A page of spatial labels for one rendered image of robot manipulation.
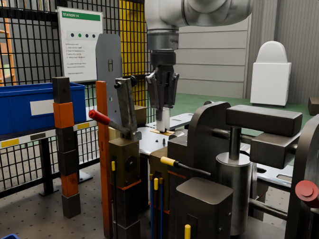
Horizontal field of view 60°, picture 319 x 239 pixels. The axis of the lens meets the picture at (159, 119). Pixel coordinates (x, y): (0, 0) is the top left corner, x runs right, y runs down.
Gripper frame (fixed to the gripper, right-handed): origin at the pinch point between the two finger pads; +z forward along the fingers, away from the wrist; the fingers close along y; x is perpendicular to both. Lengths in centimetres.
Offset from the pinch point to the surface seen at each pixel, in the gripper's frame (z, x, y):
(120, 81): -13.0, -0.7, -17.3
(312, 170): -4, -46, -23
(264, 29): -72, 217, 641
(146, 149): 7.7, -0.2, -7.5
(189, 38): -55, 431, 631
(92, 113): -6.6, -1.0, -26.4
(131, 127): -1.1, -2.3, -15.3
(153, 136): 7.8, 7.1, 3.4
